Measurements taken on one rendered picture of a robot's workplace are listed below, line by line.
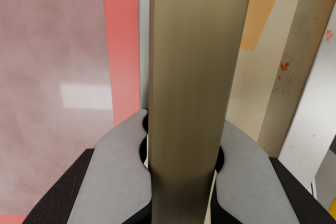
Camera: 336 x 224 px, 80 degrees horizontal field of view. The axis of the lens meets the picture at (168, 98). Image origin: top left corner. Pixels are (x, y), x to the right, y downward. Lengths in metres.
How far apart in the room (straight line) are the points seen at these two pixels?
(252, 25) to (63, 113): 0.18
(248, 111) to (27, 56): 0.19
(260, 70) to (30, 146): 0.23
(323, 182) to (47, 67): 2.02
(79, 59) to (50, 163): 0.12
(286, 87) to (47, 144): 0.22
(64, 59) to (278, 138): 0.18
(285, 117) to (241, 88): 0.04
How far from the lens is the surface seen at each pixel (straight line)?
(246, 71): 0.18
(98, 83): 0.18
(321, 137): 0.20
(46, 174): 0.27
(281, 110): 0.18
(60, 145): 0.23
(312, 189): 1.66
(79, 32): 0.18
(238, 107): 0.19
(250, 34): 0.17
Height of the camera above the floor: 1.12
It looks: 64 degrees down
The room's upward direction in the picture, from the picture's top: 180 degrees clockwise
